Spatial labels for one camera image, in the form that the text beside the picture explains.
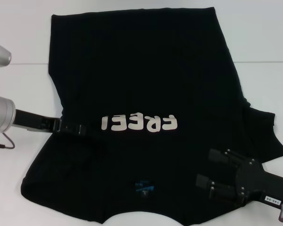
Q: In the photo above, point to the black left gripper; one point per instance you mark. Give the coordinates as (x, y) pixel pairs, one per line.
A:
(33, 121)

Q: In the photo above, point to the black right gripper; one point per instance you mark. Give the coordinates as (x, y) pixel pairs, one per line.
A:
(268, 186)

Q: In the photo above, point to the black T-shirt with white lettering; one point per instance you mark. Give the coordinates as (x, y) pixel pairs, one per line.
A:
(143, 70)

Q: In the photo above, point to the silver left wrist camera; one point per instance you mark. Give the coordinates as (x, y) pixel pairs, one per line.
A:
(0, 55)

